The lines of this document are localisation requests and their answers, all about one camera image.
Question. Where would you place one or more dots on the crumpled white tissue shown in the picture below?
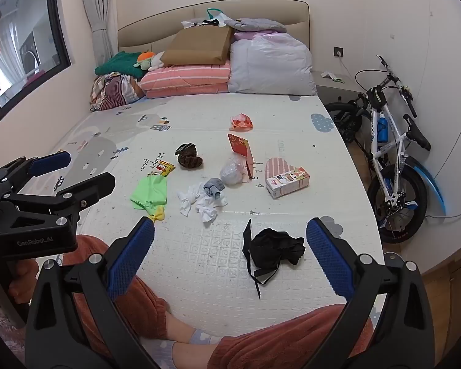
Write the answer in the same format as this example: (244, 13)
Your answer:
(192, 200)

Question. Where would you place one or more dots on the brown cushion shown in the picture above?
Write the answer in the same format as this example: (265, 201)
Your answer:
(198, 46)

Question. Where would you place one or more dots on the black green frame bag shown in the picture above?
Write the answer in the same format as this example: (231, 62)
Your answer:
(376, 98)

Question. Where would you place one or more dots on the yellow snack wrapper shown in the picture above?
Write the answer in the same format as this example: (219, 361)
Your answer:
(164, 168)

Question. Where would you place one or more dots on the green cloth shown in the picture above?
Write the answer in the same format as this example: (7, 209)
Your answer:
(150, 194)

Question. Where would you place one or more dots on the purple cloth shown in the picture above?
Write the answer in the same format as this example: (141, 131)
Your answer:
(251, 35)

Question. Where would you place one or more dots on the grey patterned cloth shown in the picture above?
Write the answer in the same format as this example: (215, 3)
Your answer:
(213, 188)

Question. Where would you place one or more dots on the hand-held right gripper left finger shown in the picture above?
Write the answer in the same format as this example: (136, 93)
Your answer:
(132, 253)

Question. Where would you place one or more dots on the yellow plastic piece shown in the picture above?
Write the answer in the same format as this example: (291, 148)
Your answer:
(158, 214)

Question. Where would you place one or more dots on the orange white plastic bag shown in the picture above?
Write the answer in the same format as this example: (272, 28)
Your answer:
(241, 123)

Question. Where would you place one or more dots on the person's leg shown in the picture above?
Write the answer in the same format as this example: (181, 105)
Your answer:
(292, 338)
(146, 307)

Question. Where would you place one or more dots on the orange green plush toy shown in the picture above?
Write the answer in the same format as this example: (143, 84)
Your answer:
(150, 60)

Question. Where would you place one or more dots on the crumpled clear plastic bag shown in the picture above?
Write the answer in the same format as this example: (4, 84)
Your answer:
(232, 173)

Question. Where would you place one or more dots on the blue water bottle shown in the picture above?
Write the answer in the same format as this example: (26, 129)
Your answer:
(383, 130)

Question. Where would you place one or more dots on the green blanket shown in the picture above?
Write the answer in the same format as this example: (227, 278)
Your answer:
(119, 65)

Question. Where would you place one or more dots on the small white green packet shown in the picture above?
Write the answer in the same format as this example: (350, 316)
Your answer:
(330, 75)

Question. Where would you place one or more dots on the wall outlet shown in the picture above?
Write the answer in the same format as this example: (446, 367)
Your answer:
(339, 52)

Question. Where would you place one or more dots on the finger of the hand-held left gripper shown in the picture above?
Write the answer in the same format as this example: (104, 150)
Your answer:
(50, 162)
(92, 188)

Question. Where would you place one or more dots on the person's left leg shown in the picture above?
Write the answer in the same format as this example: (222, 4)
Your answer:
(146, 307)

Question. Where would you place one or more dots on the beige bed headboard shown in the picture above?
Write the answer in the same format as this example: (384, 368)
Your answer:
(157, 23)

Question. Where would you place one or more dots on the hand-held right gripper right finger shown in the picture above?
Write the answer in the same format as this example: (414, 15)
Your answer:
(330, 255)

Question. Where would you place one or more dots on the dark brown cloth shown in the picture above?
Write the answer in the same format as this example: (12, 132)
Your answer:
(190, 159)

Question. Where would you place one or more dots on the grey quilt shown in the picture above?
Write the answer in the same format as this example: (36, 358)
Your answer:
(257, 24)

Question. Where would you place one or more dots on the plaid striped blanket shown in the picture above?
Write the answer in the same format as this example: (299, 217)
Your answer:
(115, 92)

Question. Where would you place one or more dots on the pink striped quilt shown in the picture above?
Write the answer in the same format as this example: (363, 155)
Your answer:
(184, 78)

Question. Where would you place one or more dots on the person's right leg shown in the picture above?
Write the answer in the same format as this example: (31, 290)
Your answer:
(292, 338)

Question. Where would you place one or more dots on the pink white carton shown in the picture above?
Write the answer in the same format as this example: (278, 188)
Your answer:
(288, 182)

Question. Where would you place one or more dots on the grey nightstand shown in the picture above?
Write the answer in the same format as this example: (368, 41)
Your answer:
(338, 92)

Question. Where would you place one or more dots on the grey curtain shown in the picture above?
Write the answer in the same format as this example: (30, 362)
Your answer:
(98, 15)

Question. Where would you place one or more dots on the person's left hand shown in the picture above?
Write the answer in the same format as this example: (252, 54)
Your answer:
(23, 276)

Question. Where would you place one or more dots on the white bicycle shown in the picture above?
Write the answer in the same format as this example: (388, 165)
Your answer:
(373, 123)

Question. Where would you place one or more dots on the lavender pillow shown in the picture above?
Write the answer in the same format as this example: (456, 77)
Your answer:
(271, 65)

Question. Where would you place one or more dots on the dark framed window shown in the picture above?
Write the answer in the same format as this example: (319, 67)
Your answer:
(23, 46)

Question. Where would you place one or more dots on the red envelope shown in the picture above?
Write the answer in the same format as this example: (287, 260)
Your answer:
(239, 147)

